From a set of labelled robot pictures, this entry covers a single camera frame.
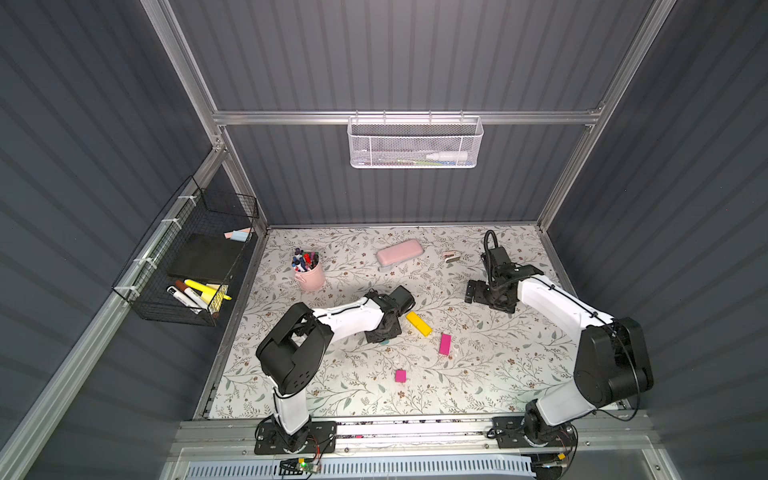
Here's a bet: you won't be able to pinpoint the yellow long block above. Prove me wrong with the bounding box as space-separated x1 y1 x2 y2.
406 311 432 337

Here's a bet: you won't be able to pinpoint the magenta rectangular block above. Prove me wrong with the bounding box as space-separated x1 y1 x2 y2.
438 333 452 356

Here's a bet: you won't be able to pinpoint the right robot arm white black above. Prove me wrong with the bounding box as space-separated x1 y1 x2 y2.
465 230 654 447

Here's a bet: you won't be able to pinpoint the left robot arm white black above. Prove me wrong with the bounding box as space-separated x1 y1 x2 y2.
256 286 415 436

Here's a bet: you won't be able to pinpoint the pink pencil case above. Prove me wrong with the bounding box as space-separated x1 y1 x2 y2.
376 239 424 268

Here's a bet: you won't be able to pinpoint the small wooden stamp block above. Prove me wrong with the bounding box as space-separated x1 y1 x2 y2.
442 251 461 264

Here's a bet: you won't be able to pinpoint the pink pen cup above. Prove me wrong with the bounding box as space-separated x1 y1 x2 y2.
294 264 326 292

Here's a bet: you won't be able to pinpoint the pens in pink cup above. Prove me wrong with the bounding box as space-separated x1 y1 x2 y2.
291 248 320 273

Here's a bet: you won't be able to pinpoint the small green circuit board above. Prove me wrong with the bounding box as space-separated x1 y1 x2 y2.
278 458 320 478

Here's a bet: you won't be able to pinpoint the yellow highlighter in basket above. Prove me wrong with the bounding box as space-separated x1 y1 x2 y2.
184 279 231 302

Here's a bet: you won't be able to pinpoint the black notebook in basket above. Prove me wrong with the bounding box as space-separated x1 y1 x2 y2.
167 233 244 283

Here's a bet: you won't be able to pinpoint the white marker in black basket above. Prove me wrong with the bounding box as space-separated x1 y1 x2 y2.
166 286 204 314

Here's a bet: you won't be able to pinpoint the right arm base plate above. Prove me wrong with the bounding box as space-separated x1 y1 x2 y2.
485 415 578 449

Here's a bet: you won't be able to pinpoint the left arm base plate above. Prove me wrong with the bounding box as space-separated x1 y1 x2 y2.
253 417 338 456

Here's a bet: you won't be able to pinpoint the white wire mesh basket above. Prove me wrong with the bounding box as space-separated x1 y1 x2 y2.
347 114 484 169

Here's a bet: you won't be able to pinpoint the black wire mesh basket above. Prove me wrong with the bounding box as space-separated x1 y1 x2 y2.
113 178 260 327

